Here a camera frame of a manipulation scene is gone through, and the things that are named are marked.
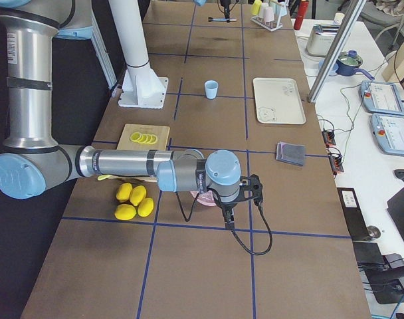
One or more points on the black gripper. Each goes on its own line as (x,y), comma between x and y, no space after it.
(227,207)
(226,4)

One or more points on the striped metal muddler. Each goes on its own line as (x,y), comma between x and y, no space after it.
(226,20)

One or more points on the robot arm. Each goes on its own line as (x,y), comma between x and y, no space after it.
(34,161)
(202,2)

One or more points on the yellow cup on rack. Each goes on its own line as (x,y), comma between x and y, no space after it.
(255,8)

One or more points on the pink cup on rack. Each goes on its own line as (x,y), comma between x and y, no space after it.
(267,14)

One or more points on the white cup rack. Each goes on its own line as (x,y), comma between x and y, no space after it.
(280,10)

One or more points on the light blue cup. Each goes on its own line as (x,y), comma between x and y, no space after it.
(211,89)

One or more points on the pink bowl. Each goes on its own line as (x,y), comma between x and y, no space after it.
(205,199)

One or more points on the red bottle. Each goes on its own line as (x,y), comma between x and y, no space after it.
(301,12)

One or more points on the grey folded cloth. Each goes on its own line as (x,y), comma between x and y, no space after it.
(291,153)

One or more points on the silver toaster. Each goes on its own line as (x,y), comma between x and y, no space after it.
(320,39)

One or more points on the lemon slice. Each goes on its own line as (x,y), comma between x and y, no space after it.
(151,139)
(136,137)

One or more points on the whole yellow lemon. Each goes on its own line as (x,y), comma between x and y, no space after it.
(123,192)

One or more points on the cream bear tray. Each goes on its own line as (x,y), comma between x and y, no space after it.
(277,101)

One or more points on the wooden cutting board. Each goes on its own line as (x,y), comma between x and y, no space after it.
(162,133)

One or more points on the yellow plastic knife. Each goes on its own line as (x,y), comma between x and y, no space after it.
(103,177)

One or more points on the blue saucepan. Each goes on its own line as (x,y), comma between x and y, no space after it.
(349,63)

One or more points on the blue teach pendant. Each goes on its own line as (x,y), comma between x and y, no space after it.
(388,130)
(381,97)

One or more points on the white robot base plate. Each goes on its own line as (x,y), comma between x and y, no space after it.
(142,87)

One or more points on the aluminium frame post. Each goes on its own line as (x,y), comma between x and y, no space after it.
(347,24)

